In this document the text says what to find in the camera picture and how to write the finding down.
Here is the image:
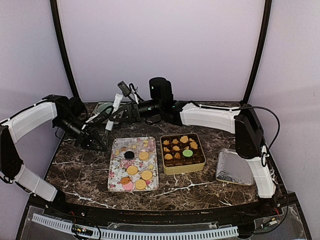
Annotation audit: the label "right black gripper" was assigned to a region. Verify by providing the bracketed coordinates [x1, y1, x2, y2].
[109, 99, 163, 124]

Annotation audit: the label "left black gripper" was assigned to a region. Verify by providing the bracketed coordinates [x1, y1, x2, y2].
[55, 115, 108, 152]

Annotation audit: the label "metal serving tongs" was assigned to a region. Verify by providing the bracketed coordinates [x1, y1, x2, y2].
[102, 93, 124, 147]

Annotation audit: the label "black sandwich cookie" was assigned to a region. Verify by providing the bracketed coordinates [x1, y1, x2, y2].
[124, 151, 135, 160]

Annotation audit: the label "brown round cookie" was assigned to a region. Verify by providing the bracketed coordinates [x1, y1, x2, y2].
[164, 153, 173, 161]

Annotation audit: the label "green macaron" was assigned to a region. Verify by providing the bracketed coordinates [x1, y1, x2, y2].
[182, 149, 194, 158]

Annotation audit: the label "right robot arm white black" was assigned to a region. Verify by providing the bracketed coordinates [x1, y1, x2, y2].
[109, 77, 276, 217]

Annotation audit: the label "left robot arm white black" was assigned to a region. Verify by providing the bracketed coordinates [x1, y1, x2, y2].
[0, 94, 114, 218]

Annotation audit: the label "floral square coaster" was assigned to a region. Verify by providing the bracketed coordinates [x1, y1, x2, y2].
[86, 102, 113, 123]

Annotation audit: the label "green ceramic bowl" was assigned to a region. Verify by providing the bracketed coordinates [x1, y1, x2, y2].
[97, 102, 113, 113]

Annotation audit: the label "floral rectangular tray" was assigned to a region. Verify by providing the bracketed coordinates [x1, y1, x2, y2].
[107, 136, 159, 192]

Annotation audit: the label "chocolate chip cookie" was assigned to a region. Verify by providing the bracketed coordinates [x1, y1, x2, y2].
[120, 176, 131, 185]

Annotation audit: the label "pink macaron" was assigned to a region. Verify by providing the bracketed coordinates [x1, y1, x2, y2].
[122, 181, 134, 191]

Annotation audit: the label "gold cookie tin box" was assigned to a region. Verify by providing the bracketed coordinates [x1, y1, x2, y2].
[160, 133, 206, 175]

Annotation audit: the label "round waffle cookie bottom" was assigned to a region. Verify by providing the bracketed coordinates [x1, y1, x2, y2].
[134, 179, 147, 191]

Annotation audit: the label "silver tin lid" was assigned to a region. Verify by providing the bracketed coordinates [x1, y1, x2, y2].
[215, 148, 255, 186]

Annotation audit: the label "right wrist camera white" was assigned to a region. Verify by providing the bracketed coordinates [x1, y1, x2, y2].
[117, 81, 143, 103]

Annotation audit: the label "white cable duct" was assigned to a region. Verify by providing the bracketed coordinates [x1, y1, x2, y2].
[31, 213, 239, 240]

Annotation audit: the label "left black frame post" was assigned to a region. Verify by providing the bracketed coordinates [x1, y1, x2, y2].
[49, 0, 80, 98]

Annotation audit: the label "black frame post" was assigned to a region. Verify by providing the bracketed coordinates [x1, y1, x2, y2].
[240, 0, 273, 105]
[49, 0, 80, 98]

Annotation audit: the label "right black frame post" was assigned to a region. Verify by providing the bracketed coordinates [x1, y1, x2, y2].
[240, 0, 273, 105]

